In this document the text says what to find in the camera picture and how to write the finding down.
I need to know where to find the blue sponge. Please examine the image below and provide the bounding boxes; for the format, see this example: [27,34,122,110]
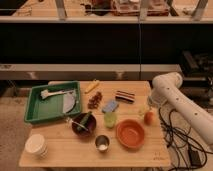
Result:
[102,100,119,113]

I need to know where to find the green plastic cup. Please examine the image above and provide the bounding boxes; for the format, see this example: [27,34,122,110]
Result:
[104,113,117,128]

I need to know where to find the orange bowl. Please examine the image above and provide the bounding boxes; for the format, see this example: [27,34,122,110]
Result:
[116,119,145,149]

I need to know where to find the dark brown bowl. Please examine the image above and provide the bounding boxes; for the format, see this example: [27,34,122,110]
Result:
[72,113,96,138]

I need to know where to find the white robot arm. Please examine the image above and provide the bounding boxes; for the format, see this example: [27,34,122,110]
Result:
[139,72,213,150]

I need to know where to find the black floor cables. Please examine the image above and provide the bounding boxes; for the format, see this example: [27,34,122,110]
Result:
[158,106,208,171]

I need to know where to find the green plastic tray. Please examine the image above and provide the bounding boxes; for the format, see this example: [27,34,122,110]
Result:
[24,81,82,124]

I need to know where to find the black box on shelf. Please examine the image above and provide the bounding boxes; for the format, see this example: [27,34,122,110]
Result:
[179,51,213,77]

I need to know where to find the green vegetable piece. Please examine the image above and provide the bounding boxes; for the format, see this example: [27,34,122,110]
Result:
[77,111,92,131]

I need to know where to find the small metal cup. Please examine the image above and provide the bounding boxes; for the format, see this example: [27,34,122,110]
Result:
[95,135,110,152]

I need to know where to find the orange apple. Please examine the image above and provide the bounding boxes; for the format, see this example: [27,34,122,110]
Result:
[144,112,155,125]

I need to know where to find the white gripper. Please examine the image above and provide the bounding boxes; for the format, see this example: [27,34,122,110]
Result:
[139,94,164,117]

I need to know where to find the metal spoon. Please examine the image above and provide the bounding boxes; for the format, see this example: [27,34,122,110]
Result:
[65,117,89,132]

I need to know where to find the striped black red block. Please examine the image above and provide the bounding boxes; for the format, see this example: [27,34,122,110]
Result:
[115,90,135,103]

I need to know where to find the grey plate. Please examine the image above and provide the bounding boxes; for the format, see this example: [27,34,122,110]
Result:
[63,92,76,113]

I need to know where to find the brown grape bunch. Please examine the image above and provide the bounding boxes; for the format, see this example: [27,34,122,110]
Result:
[87,91,102,109]

